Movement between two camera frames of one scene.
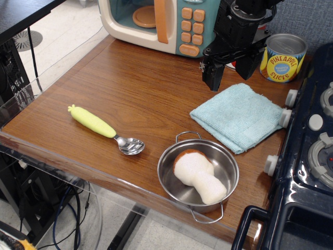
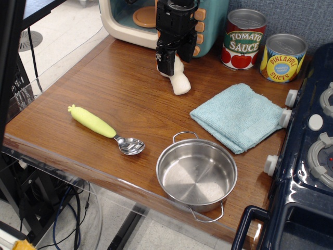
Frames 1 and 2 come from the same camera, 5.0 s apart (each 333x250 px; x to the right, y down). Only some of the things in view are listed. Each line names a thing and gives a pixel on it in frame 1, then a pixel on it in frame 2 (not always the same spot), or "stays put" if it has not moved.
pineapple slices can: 283,57 stays put
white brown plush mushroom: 195,168 to 180,83
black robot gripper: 240,37 to 176,22
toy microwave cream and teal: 187,28 stays put
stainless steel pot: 226,167 stays put
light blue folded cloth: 238,117 stays put
